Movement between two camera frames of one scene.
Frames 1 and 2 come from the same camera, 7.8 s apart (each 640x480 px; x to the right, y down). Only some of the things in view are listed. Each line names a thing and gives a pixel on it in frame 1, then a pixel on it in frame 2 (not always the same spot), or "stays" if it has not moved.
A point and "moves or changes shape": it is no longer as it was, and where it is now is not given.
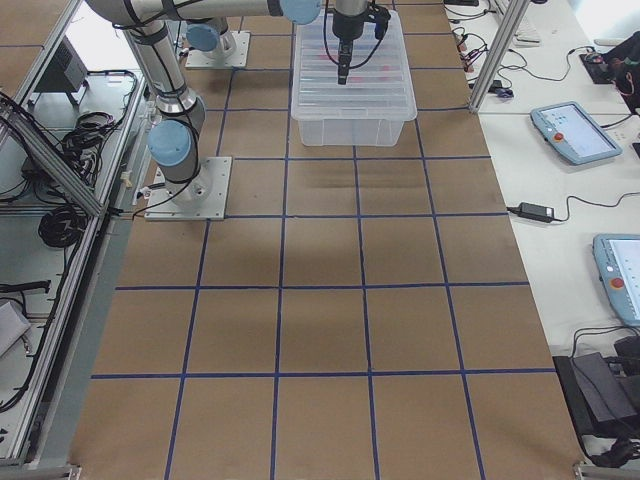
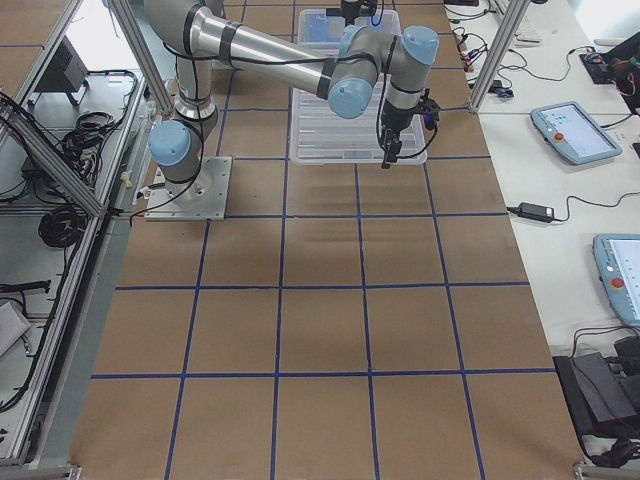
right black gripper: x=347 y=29 → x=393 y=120
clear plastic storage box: x=351 y=126 → x=320 y=33
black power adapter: x=537 y=212 stays
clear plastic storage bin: x=378 y=83 moves or changes shape
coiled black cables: x=61 y=226 stays
